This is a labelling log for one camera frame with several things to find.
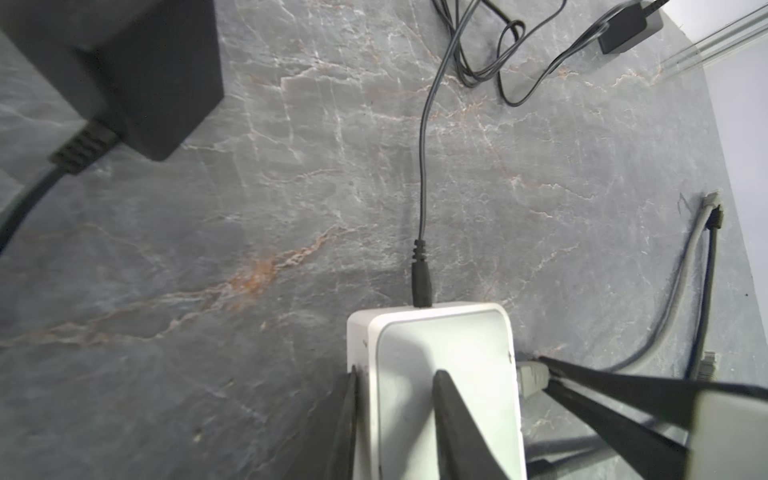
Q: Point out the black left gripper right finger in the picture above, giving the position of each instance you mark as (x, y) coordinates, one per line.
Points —
(461, 449)

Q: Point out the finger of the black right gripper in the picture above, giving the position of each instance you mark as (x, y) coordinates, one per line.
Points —
(649, 453)
(670, 400)

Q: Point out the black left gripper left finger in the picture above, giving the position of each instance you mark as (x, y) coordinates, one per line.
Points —
(330, 441)

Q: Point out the grey ethernet cable curved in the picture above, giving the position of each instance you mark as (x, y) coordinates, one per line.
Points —
(534, 376)

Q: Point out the white network switch box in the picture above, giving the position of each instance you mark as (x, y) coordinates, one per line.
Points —
(397, 351)

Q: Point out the black power adapter small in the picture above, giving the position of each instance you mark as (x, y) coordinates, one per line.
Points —
(618, 30)

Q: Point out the black power adapter large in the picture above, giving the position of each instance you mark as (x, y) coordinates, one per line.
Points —
(141, 73)

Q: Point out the aluminium frame rail right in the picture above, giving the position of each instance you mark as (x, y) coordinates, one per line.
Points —
(730, 39)

